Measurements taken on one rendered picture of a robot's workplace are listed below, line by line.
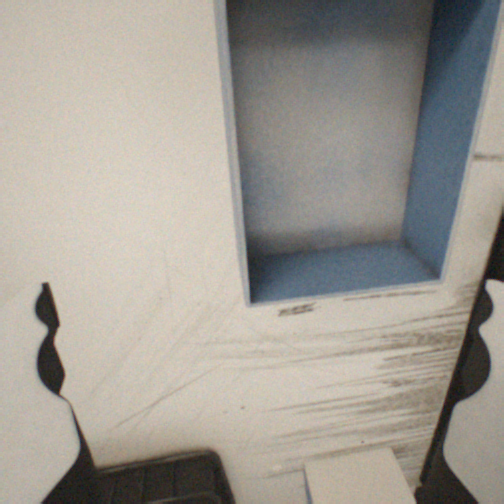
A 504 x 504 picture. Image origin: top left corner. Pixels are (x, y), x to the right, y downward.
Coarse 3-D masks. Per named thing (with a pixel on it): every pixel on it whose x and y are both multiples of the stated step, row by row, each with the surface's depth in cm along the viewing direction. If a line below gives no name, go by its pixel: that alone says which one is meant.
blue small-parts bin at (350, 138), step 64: (256, 0) 23; (320, 0) 23; (384, 0) 24; (448, 0) 22; (256, 64) 25; (320, 64) 25; (384, 64) 25; (448, 64) 23; (256, 128) 27; (320, 128) 27; (384, 128) 28; (448, 128) 24; (256, 192) 29; (320, 192) 30; (384, 192) 30; (448, 192) 25; (256, 256) 32; (320, 256) 31; (384, 256) 30; (448, 256) 26
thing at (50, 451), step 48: (48, 288) 11; (0, 336) 9; (48, 336) 9; (0, 384) 7; (48, 384) 8; (0, 432) 6; (48, 432) 6; (0, 480) 6; (48, 480) 6; (96, 480) 7
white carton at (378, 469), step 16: (384, 448) 49; (304, 464) 48; (320, 464) 48; (336, 464) 48; (352, 464) 48; (368, 464) 48; (384, 464) 47; (320, 480) 46; (336, 480) 46; (352, 480) 46; (368, 480) 46; (384, 480) 46; (400, 480) 45; (320, 496) 45; (336, 496) 45; (352, 496) 44; (368, 496) 44; (384, 496) 44; (400, 496) 44
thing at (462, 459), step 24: (480, 288) 10; (480, 312) 10; (480, 336) 8; (480, 360) 8; (480, 384) 8; (456, 408) 7; (480, 408) 7; (456, 432) 6; (480, 432) 6; (456, 456) 6; (480, 456) 6; (432, 480) 6; (456, 480) 6; (480, 480) 6
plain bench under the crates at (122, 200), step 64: (0, 0) 22; (64, 0) 22; (128, 0) 22; (192, 0) 23; (0, 64) 23; (64, 64) 24; (128, 64) 24; (192, 64) 24; (0, 128) 25; (64, 128) 25; (128, 128) 26; (192, 128) 26; (0, 192) 27; (64, 192) 28; (128, 192) 28; (192, 192) 29; (0, 256) 30; (64, 256) 30; (128, 256) 31; (192, 256) 32; (64, 320) 33; (128, 320) 34; (192, 320) 35; (256, 320) 36; (320, 320) 37; (384, 320) 38; (448, 320) 39; (64, 384) 37; (128, 384) 38; (192, 384) 39; (256, 384) 40; (320, 384) 41; (384, 384) 43; (448, 384) 44; (128, 448) 43; (192, 448) 45; (256, 448) 46; (320, 448) 48
